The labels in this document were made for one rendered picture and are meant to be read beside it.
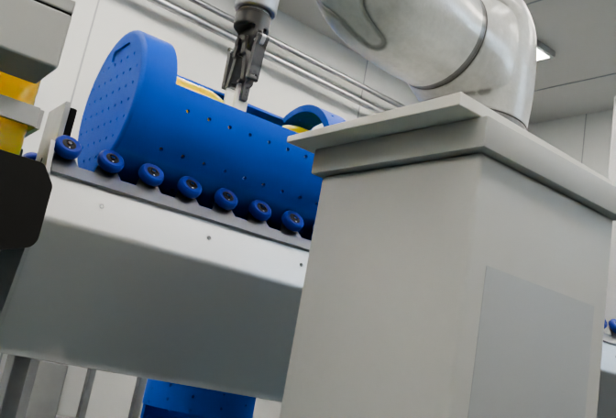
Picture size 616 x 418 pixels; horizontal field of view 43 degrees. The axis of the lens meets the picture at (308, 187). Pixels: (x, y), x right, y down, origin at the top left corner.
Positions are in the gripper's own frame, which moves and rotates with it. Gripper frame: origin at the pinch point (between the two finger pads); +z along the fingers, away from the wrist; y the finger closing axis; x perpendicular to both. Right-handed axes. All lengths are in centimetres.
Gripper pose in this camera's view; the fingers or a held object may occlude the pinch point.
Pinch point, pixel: (235, 104)
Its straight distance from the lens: 159.1
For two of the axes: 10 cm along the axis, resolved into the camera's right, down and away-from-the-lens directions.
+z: -1.8, 9.5, -2.5
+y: -5.7, 1.1, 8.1
